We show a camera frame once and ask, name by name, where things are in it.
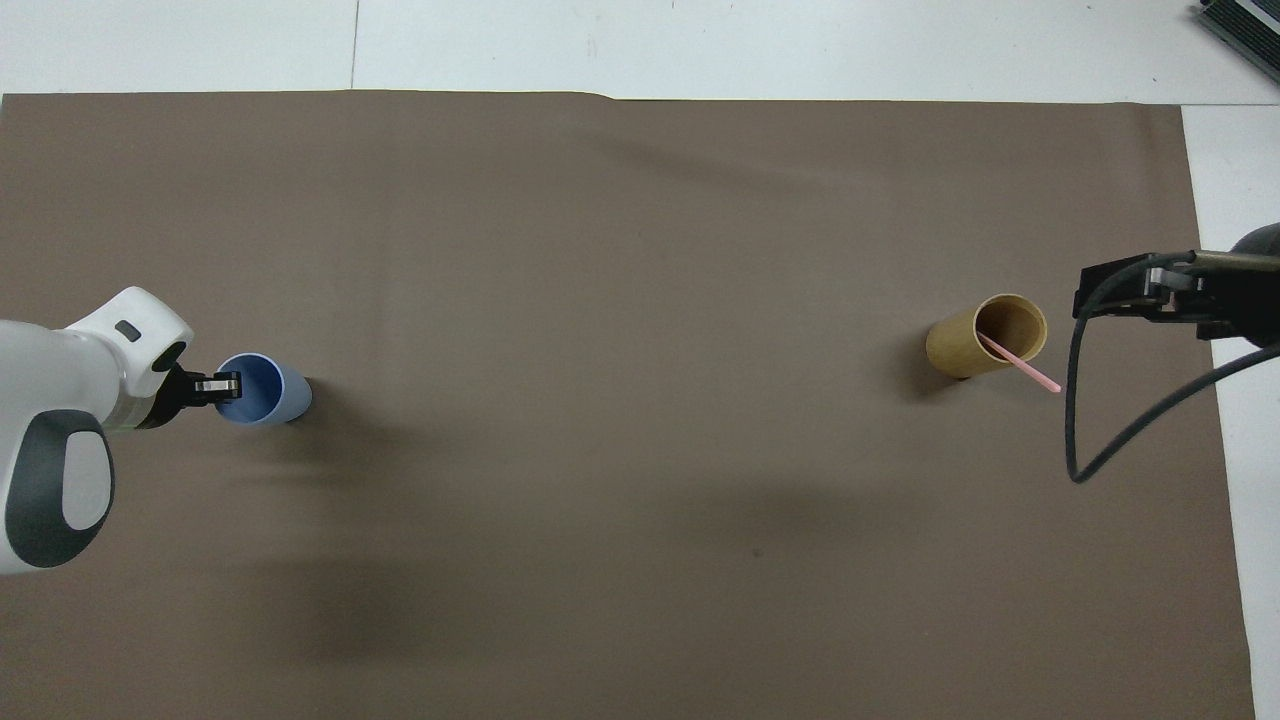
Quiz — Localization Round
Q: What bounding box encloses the brown cardboard cup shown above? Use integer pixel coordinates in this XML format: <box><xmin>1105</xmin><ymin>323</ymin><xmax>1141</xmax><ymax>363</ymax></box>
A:
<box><xmin>924</xmin><ymin>293</ymin><xmax>1050</xmax><ymax>382</ymax></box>

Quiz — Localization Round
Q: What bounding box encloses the blue cup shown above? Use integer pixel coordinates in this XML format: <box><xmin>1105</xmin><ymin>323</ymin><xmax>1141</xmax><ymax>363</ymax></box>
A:
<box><xmin>214</xmin><ymin>352</ymin><xmax>314</xmax><ymax>430</ymax></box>

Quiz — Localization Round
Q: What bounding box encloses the black cable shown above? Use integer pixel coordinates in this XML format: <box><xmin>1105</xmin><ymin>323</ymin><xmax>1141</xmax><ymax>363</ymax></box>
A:
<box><xmin>1065</xmin><ymin>252</ymin><xmax>1280</xmax><ymax>485</ymax></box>

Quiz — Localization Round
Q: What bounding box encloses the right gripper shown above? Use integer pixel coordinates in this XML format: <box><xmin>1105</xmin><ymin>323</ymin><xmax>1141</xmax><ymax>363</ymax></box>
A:
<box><xmin>1196</xmin><ymin>222</ymin><xmax>1280</xmax><ymax>351</ymax></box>

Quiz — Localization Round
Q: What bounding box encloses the pink chopstick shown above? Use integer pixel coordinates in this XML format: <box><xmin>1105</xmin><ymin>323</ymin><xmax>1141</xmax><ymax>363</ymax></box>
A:
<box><xmin>977</xmin><ymin>331</ymin><xmax>1064</xmax><ymax>395</ymax></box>

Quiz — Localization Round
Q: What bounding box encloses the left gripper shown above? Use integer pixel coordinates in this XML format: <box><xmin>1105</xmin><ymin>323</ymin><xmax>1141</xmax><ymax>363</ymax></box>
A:
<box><xmin>134</xmin><ymin>364</ymin><xmax>201</xmax><ymax>433</ymax></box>

